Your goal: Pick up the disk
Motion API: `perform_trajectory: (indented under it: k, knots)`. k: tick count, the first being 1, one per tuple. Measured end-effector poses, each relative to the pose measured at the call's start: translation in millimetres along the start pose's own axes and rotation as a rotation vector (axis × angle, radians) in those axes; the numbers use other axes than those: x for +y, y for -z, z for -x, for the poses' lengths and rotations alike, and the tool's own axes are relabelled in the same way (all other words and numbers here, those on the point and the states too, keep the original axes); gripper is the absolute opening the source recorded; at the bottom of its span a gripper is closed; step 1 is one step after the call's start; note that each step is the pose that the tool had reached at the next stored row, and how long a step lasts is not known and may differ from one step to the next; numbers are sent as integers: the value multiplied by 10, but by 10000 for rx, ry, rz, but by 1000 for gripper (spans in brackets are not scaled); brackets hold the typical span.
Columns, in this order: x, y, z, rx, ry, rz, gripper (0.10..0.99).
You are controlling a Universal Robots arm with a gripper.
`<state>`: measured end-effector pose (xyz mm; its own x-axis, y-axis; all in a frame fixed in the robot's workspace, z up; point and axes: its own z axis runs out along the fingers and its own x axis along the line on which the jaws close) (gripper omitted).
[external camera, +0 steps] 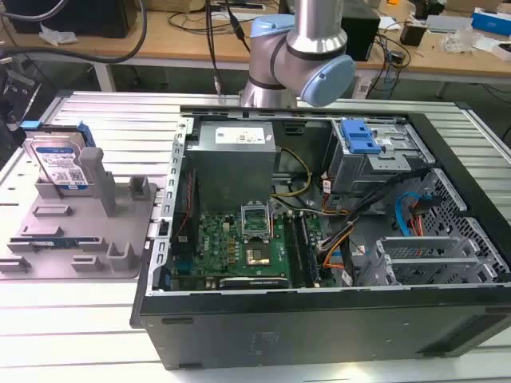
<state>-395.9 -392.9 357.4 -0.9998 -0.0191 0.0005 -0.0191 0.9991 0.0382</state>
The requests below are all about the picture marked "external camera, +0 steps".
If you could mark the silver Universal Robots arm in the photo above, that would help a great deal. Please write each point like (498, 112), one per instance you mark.
(307, 44)

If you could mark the blue disk bay latch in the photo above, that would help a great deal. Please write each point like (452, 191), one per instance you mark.
(359, 137)

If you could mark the hard disk in blue carrier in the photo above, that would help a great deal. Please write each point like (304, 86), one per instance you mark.
(60, 159)

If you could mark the CPU socket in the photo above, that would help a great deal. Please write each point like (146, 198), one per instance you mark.
(254, 219)

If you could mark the grey power supply unit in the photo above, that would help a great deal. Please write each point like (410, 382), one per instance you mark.
(233, 159)

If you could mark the green motherboard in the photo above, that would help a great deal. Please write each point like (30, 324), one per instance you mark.
(239, 247)

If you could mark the black graphics card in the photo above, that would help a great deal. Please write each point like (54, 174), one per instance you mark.
(252, 282)

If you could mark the metal drive cage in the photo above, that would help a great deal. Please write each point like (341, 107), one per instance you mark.
(371, 159)

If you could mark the black open PC case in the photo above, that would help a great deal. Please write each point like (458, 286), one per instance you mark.
(319, 311)

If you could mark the wooden desk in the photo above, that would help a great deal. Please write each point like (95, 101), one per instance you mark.
(255, 44)

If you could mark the grey parts rack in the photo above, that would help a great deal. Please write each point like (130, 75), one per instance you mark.
(80, 223)

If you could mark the black computer tower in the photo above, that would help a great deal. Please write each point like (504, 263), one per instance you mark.
(361, 32)

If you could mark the RAM stick with blue label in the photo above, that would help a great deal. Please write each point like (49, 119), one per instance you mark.
(52, 242)

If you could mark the black box on desk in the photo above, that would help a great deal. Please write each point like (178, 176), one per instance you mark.
(413, 33)

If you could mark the blue white carton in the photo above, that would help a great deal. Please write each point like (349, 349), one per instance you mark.
(492, 20)

